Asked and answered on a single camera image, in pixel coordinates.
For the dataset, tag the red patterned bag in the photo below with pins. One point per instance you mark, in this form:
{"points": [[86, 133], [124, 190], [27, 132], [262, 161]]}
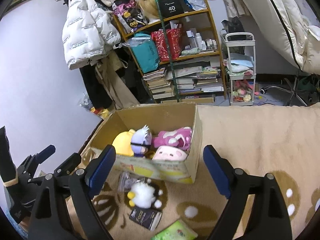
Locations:
{"points": [[173, 38]]}

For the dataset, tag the cardboard box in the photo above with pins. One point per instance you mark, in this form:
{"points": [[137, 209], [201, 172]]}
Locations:
{"points": [[159, 117]]}

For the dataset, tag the purple haired doll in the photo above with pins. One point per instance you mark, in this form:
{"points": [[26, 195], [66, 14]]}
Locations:
{"points": [[141, 141]]}

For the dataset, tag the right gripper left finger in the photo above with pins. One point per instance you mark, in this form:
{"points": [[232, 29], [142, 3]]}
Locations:
{"points": [[51, 217]]}

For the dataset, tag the black card pack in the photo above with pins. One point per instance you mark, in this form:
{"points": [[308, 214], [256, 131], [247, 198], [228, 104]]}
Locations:
{"points": [[147, 218]]}

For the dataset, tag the green tissue pack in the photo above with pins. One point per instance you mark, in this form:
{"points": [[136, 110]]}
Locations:
{"points": [[179, 230]]}

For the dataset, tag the cream folded mattress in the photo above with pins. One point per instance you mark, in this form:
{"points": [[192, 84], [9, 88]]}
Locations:
{"points": [[288, 31]]}

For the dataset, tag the wooden bookshelf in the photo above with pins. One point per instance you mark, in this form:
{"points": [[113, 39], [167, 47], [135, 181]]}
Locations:
{"points": [[199, 69]]}

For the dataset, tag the blonde wig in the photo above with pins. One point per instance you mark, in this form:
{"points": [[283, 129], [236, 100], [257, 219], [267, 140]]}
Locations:
{"points": [[149, 8]]}

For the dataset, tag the white puffer jacket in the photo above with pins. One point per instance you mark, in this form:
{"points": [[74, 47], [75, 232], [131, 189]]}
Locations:
{"points": [[88, 33]]}

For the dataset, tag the pink pig plush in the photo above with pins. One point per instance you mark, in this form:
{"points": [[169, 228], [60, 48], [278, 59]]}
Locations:
{"points": [[169, 153]]}

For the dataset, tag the white rolling cart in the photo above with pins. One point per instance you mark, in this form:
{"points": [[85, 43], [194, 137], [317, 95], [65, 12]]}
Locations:
{"points": [[239, 60]]}

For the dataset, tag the black box marked 40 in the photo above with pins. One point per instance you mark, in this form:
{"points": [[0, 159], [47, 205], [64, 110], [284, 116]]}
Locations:
{"points": [[170, 8]]}

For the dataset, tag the beige patterned blanket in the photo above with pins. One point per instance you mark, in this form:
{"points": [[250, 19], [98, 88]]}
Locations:
{"points": [[283, 141]]}

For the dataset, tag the teal bag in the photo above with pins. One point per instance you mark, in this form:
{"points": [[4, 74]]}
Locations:
{"points": [[145, 52]]}

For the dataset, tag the pink plush toy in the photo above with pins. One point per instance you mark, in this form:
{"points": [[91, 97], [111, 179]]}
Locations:
{"points": [[179, 138]]}

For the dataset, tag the white fluffy penguin plush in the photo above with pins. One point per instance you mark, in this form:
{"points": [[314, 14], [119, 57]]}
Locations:
{"points": [[145, 194]]}

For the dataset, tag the green pole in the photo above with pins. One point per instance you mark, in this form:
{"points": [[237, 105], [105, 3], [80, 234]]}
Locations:
{"points": [[169, 52]]}

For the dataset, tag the yellow plush toy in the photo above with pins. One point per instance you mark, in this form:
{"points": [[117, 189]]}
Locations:
{"points": [[122, 143]]}

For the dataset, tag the beige trench coat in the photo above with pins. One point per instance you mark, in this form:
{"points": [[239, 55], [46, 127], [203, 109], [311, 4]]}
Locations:
{"points": [[115, 87]]}

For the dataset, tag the stack of books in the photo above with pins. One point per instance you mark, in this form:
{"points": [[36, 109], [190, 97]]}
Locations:
{"points": [[159, 84]]}

